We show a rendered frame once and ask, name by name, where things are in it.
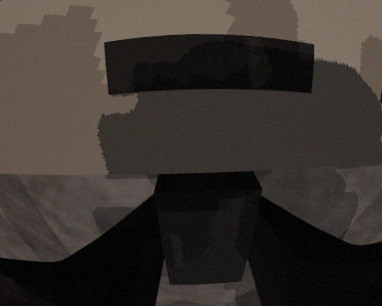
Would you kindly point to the black two-prong plug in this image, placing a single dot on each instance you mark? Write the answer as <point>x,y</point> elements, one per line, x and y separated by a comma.
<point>206,224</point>

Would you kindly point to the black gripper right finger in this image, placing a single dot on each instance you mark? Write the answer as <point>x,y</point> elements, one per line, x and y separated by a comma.
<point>295,264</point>

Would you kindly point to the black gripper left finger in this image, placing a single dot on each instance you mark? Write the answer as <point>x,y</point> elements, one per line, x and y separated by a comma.
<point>120,268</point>

